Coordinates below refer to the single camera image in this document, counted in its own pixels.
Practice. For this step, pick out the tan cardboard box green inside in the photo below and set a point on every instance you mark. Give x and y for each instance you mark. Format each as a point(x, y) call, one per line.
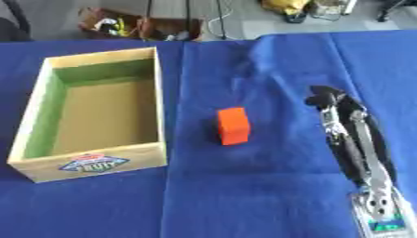
point(92, 117)

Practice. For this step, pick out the yellow bag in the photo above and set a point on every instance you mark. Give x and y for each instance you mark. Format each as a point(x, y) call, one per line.
point(285, 6)

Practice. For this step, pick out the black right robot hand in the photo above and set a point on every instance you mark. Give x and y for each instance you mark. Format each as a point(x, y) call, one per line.
point(352, 145)

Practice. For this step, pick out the black chair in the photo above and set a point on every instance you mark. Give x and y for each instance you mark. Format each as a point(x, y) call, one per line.
point(13, 23)

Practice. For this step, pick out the black tripod leg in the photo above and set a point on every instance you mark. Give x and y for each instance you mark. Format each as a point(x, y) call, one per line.
point(391, 9)

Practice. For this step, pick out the orange rectangular block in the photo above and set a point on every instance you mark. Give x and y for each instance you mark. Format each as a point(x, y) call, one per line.
point(233, 125)

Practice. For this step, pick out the brown open bag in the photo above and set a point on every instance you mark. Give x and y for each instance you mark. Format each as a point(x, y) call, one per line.
point(136, 26)

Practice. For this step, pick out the clear plastic container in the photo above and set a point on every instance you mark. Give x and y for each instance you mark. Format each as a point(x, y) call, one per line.
point(328, 7)

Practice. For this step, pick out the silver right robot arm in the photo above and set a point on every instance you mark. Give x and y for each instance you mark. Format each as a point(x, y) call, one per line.
point(383, 214)

